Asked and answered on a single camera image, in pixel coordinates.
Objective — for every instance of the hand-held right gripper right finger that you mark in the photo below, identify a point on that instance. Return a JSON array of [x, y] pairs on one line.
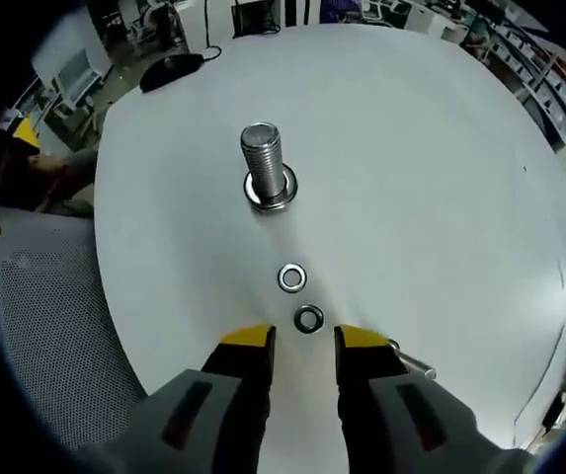
[[376, 405]]

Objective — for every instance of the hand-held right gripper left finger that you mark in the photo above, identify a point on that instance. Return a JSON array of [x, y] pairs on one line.
[[233, 410]]

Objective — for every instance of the steel washer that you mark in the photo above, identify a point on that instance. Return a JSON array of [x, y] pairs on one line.
[[298, 319], [281, 277]]

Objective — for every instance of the steel threaded stud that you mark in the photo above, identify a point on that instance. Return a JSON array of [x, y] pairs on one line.
[[263, 158]]

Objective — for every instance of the slim steel bolt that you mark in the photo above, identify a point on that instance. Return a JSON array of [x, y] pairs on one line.
[[418, 366]]

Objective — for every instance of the grey mesh chair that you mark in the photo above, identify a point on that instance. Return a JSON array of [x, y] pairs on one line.
[[60, 321]]

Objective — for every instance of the black computer mouse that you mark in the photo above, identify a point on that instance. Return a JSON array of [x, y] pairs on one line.
[[169, 73]]

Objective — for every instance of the shelf rack of white bins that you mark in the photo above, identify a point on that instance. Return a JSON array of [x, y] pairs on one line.
[[544, 74]]

